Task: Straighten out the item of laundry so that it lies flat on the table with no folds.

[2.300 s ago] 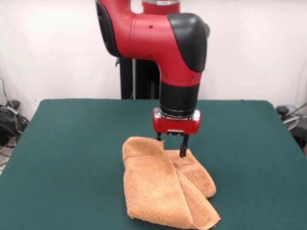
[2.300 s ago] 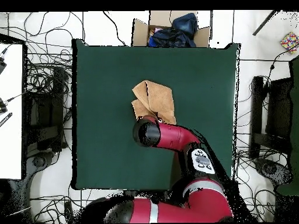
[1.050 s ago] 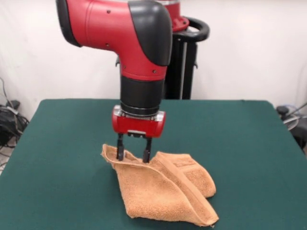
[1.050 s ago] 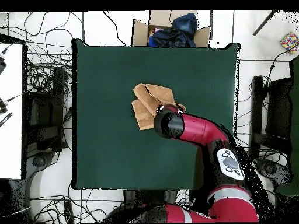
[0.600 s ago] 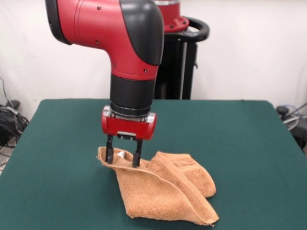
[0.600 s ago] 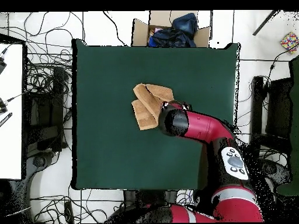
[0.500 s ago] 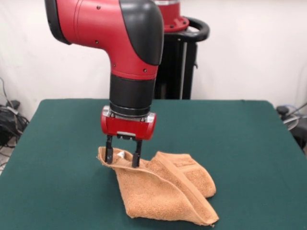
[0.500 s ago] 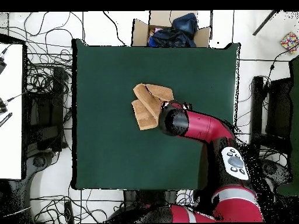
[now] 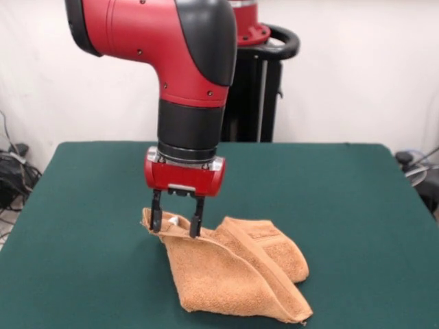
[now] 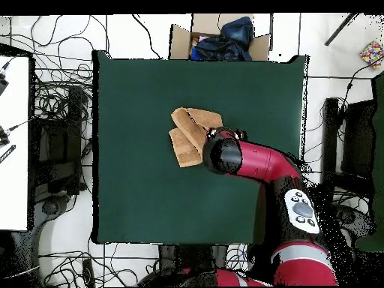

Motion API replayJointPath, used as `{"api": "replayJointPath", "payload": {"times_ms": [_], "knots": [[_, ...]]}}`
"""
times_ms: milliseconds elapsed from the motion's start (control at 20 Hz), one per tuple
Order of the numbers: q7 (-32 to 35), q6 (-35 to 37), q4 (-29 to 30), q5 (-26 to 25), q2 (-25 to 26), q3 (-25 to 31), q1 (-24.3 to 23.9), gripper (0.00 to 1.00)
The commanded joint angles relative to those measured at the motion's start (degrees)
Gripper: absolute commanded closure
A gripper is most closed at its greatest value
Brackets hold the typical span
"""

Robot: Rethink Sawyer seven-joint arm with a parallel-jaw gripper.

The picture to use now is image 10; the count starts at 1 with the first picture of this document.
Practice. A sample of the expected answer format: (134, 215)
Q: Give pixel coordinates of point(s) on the black equipment case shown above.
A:
(60, 135)

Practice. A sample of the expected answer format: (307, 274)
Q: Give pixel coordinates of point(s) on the grey black floor stand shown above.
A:
(51, 207)

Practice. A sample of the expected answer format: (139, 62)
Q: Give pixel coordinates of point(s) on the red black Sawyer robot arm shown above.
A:
(264, 162)

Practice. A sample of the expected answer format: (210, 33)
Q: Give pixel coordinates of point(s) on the colourful patterned item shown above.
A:
(372, 54)

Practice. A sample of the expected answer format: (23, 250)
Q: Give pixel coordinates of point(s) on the black frame stand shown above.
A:
(358, 135)

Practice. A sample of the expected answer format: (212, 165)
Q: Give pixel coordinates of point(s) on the dark green table cloth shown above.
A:
(135, 195)

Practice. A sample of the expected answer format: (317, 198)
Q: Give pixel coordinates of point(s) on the white side table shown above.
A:
(15, 150)

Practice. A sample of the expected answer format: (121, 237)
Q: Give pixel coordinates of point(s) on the black rod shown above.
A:
(340, 29)

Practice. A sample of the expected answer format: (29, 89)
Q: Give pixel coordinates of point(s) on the black power strip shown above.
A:
(88, 271)

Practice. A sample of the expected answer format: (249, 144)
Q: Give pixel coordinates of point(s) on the dark blue clothing pile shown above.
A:
(231, 45)

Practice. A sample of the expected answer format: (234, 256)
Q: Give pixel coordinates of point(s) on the black camera device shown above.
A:
(2, 84)

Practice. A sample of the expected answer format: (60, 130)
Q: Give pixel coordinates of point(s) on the black strip with white marks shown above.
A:
(7, 153)

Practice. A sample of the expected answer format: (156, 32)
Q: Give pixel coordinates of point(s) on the orange terry towel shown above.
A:
(189, 132)

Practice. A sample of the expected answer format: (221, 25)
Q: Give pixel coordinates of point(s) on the brown cardboard box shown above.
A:
(180, 42)

